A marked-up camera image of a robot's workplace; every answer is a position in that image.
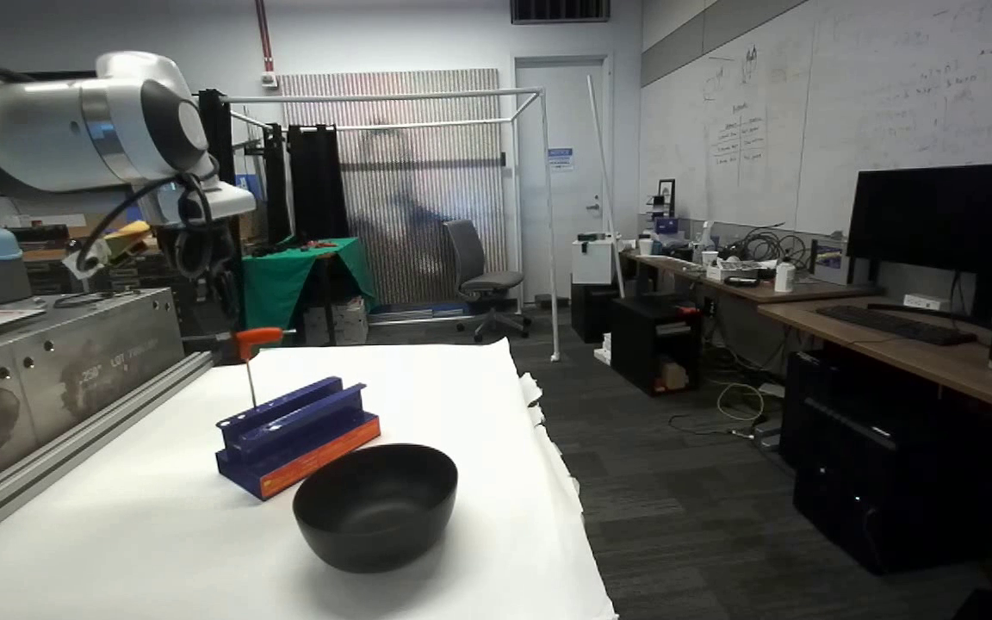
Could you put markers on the grey office chair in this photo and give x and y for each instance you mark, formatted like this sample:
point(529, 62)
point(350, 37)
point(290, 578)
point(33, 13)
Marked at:
point(479, 275)

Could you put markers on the black computer tower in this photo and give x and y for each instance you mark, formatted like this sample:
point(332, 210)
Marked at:
point(892, 482)

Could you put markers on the black keyboard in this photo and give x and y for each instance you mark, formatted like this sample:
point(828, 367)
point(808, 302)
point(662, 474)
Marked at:
point(892, 325)

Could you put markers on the striped screen panel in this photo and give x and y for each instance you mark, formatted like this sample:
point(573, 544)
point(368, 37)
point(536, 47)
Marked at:
point(427, 172)

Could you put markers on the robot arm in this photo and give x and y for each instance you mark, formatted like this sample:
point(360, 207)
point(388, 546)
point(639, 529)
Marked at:
point(48, 129)

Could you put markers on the black curtains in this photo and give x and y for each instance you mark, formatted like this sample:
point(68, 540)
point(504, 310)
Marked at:
point(317, 181)

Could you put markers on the white door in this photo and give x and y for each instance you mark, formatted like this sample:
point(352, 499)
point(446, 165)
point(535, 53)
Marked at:
point(578, 112)

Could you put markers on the black bowl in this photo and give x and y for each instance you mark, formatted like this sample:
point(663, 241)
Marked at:
point(375, 508)

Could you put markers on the blue screwdriver holder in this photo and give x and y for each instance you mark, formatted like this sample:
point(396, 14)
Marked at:
point(298, 430)

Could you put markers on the black picture frame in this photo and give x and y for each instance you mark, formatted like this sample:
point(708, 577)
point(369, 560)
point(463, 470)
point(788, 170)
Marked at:
point(666, 198)

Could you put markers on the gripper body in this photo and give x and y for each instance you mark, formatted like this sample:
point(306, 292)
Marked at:
point(195, 250)

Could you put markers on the black monitor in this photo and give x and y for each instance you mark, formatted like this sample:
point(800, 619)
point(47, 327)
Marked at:
point(944, 215)

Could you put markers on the white table cover sheet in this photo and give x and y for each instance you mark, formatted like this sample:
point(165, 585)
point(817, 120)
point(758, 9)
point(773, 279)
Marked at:
point(427, 405)

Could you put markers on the red pipe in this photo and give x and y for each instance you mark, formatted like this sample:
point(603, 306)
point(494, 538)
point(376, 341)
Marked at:
point(265, 39)

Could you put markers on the white pipe frame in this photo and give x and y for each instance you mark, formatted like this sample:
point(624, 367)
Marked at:
point(545, 215)

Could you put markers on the whiteboard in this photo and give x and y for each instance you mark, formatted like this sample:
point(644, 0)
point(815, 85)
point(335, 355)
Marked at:
point(892, 77)

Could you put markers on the table with green cloth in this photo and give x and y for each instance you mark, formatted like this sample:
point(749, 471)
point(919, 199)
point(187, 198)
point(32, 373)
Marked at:
point(289, 275)

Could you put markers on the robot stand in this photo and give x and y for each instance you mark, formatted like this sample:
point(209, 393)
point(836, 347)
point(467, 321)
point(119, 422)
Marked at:
point(57, 379)

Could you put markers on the blue door sign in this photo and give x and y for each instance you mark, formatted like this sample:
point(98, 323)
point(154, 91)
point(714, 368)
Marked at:
point(561, 159)

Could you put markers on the wooden desk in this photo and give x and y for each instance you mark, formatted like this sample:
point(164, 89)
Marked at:
point(918, 353)

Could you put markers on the white box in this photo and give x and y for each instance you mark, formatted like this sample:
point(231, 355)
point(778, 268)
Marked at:
point(592, 263)

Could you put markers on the spray bottle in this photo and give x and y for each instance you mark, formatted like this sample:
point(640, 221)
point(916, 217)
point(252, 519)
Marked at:
point(708, 235)

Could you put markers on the white power adapter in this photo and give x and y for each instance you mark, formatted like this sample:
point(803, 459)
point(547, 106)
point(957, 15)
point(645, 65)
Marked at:
point(926, 302)

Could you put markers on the ceiling vent grille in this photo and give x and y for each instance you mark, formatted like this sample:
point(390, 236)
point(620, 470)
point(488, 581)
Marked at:
point(560, 9)

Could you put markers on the black cabinet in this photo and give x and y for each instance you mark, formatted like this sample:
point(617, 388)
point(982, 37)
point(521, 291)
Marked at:
point(651, 344)

